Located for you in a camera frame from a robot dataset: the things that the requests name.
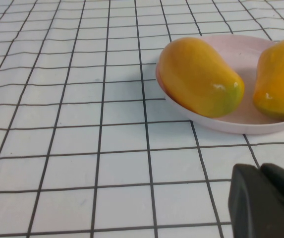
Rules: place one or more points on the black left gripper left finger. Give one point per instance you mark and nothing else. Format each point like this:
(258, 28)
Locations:
(245, 198)

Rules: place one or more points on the orange yellow mango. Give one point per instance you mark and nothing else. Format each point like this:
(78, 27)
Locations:
(280, 81)

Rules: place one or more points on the orange mango with green tip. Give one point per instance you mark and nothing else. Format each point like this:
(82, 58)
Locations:
(198, 74)

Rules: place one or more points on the pink round plate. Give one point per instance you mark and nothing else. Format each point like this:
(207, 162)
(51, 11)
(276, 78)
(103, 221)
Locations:
(248, 62)

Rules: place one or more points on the white black-grid tablecloth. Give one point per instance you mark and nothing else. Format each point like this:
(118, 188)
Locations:
(82, 124)

